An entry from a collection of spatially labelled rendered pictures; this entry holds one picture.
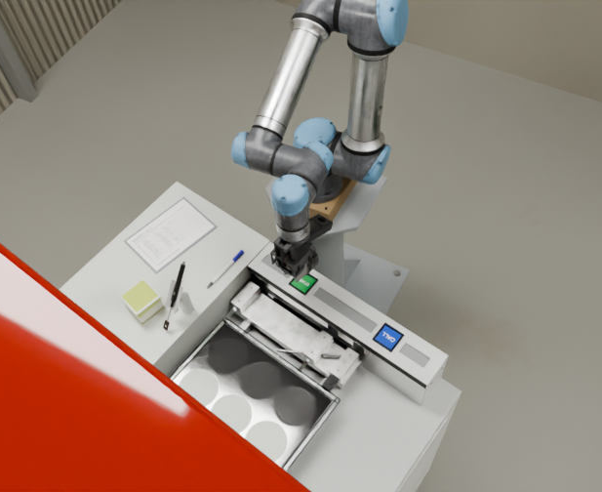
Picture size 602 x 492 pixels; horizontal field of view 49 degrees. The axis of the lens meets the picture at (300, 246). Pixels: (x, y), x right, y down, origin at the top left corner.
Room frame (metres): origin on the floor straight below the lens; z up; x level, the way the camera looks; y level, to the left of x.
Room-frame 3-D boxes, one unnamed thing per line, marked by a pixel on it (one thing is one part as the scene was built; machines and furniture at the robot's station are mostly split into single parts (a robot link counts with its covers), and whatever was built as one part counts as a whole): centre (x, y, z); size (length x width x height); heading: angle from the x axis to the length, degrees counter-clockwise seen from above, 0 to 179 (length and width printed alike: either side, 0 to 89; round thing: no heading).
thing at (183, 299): (0.79, 0.31, 1.03); 0.06 x 0.04 x 0.13; 137
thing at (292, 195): (0.84, 0.01, 1.32); 0.09 x 0.08 x 0.11; 151
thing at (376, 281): (1.32, -0.13, 0.41); 0.51 x 0.44 x 0.82; 146
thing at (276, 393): (0.54, 0.20, 0.90); 0.34 x 0.34 x 0.01; 47
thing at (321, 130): (1.23, -0.07, 1.04); 0.13 x 0.12 x 0.14; 61
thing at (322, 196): (1.23, -0.07, 0.93); 0.15 x 0.15 x 0.10
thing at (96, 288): (0.87, 0.42, 0.89); 0.62 x 0.35 x 0.14; 137
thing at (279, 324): (0.75, 0.04, 0.87); 0.36 x 0.08 x 0.03; 47
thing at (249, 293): (0.86, 0.16, 0.89); 0.08 x 0.03 x 0.03; 137
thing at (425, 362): (0.76, -0.09, 0.89); 0.55 x 0.09 x 0.14; 47
